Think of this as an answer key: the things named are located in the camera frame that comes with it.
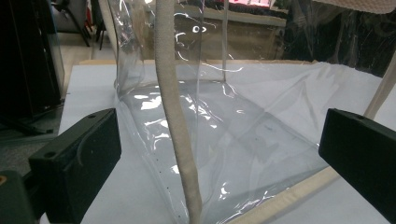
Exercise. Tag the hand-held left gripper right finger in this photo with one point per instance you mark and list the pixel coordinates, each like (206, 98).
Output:
(364, 155)

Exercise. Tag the black chair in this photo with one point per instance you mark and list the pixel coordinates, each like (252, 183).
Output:
(76, 18)

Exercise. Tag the clear plastic bag beige trim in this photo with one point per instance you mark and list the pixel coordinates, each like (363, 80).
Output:
(236, 124)

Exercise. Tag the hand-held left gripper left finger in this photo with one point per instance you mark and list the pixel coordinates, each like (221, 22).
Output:
(74, 161)

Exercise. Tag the black cabinet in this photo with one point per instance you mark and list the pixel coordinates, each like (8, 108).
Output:
(26, 59)

